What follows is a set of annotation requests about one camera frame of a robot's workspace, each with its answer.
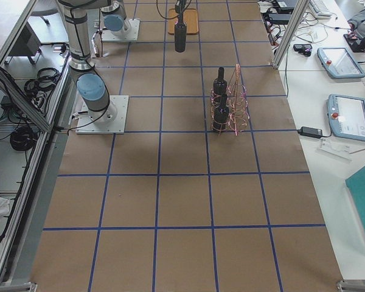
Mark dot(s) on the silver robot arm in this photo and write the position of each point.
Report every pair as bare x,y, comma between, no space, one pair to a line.
115,18
89,83

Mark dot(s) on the wooden tray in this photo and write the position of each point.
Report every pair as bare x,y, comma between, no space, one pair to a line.
190,18

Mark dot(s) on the clear acrylic piece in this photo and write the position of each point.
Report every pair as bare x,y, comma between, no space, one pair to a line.
339,150

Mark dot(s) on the aluminium frame post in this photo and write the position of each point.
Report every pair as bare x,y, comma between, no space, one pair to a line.
292,26

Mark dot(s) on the black power adapter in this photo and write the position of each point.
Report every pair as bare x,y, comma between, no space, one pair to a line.
310,132

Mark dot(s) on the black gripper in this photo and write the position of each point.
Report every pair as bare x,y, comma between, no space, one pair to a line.
179,6

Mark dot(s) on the blue teach pendant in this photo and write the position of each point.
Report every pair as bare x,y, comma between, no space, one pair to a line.
346,116
339,63

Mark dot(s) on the dark wine bottle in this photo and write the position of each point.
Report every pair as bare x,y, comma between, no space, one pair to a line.
221,114
219,85
180,33

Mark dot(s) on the black power brick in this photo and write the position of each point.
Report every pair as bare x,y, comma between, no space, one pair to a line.
280,19

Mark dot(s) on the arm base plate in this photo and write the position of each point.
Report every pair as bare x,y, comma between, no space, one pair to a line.
113,120
131,36

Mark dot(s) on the blue teach pendant far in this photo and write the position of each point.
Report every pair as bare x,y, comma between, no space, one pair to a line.
339,63

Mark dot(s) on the blue teach pendant near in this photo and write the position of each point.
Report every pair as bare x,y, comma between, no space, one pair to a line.
346,116

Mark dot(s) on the copper wire bottle basket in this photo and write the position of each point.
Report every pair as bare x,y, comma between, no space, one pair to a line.
238,120

